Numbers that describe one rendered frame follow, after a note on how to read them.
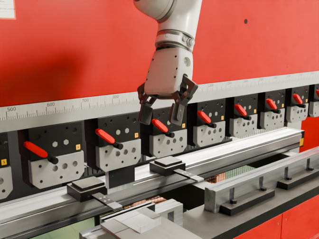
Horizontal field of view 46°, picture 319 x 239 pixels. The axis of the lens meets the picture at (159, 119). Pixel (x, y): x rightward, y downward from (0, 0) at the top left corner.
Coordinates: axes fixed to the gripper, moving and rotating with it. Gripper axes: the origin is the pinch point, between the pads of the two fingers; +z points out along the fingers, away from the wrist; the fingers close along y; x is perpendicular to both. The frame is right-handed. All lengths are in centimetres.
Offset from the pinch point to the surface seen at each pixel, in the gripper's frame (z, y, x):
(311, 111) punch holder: -36, 22, -122
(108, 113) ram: -4.1, 31.4, -9.9
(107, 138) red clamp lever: 3.4, 28.6, -9.4
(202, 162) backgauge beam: -2, 57, -89
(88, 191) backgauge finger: 20, 58, -28
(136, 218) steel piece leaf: 25, 33, -31
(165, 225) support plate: 24.6, 23.9, -34.4
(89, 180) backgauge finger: 16, 63, -31
